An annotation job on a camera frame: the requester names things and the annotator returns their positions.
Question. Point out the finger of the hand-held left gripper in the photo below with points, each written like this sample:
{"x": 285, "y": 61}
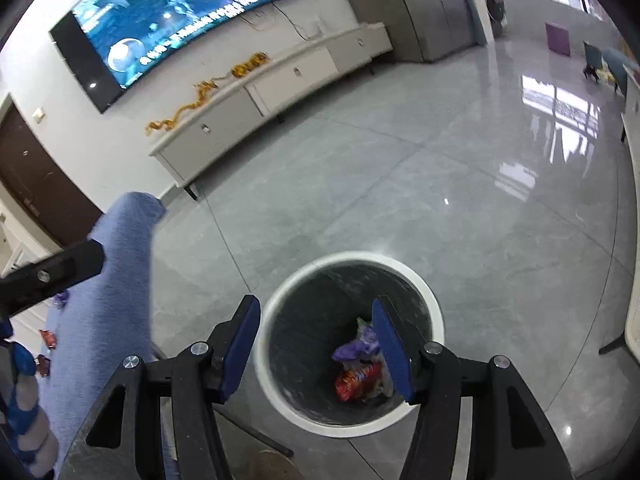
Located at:
{"x": 50, "y": 275}

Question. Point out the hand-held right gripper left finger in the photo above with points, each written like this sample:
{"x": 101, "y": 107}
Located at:
{"x": 240, "y": 350}

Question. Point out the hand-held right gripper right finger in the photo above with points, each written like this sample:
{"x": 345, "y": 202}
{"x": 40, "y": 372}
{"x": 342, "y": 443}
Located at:
{"x": 392, "y": 355}

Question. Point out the white tissue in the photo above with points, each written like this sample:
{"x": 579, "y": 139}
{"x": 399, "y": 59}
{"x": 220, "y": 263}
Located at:
{"x": 386, "y": 377}

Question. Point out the small purple wrapper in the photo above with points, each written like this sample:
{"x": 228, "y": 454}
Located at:
{"x": 357, "y": 347}

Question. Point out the red snack bag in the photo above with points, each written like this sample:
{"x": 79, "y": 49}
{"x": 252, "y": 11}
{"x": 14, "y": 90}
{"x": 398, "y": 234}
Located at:
{"x": 357, "y": 382}

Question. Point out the white round trash bin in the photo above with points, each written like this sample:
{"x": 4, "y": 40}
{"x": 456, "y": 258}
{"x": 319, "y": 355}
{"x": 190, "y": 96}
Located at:
{"x": 310, "y": 310}

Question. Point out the large purple wrapper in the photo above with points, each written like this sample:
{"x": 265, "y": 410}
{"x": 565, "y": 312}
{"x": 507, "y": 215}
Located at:
{"x": 61, "y": 298}

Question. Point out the red white wrapper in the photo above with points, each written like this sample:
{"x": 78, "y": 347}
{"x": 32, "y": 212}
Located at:
{"x": 48, "y": 338}
{"x": 42, "y": 366}

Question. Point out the blue fuzzy blanket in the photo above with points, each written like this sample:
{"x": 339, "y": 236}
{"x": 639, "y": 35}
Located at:
{"x": 115, "y": 310}

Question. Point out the dark brown door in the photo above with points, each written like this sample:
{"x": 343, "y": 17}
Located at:
{"x": 35, "y": 180}

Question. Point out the beige slipper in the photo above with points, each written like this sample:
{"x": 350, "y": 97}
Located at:
{"x": 280, "y": 467}

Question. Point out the golden dragon figurine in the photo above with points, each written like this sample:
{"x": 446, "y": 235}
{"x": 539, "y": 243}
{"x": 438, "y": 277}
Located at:
{"x": 210, "y": 87}
{"x": 172, "y": 117}

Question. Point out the white television cabinet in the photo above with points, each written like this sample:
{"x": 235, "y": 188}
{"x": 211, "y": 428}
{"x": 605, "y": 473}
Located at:
{"x": 225, "y": 120}

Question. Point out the white table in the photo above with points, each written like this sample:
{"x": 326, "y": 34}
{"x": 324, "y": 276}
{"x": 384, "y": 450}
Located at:
{"x": 634, "y": 260}

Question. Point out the golden tiger figurine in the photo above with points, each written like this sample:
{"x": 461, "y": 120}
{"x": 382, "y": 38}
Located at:
{"x": 248, "y": 66}

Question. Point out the grey refrigerator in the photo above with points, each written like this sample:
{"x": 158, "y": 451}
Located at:
{"x": 440, "y": 10}

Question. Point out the purple stool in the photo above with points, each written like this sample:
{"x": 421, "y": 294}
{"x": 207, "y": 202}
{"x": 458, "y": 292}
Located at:
{"x": 557, "y": 39}

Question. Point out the dark green chair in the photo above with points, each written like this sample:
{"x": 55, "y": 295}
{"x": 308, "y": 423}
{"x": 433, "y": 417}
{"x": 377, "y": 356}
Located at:
{"x": 592, "y": 57}

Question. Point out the dark round object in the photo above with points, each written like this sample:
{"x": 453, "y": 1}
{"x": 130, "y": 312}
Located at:
{"x": 495, "y": 5}

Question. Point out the blue chair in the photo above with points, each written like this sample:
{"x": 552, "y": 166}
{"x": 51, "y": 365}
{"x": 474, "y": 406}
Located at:
{"x": 616, "y": 65}

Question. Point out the black metal table frame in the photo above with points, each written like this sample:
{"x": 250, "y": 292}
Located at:
{"x": 255, "y": 430}

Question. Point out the wall light switch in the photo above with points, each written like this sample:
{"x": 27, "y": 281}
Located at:
{"x": 38, "y": 115}

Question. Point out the wall-mounted television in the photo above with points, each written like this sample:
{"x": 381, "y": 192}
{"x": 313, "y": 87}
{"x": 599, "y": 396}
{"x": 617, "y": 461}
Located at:
{"x": 175, "y": 10}

